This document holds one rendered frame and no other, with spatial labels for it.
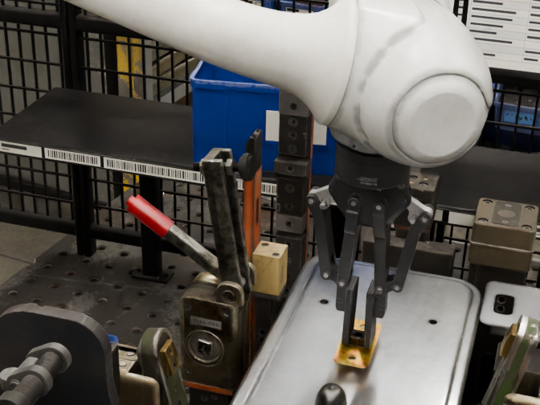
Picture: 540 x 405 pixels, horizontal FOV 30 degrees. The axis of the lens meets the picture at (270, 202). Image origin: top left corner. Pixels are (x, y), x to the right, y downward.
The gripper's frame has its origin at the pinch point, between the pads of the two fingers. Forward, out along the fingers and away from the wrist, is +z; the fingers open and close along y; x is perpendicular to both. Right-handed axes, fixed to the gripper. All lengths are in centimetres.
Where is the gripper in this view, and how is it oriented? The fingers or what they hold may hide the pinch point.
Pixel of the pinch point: (360, 312)
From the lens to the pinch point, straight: 109.2
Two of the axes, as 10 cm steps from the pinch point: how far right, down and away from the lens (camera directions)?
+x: 2.9, -4.4, 8.5
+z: -0.3, 8.8, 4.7
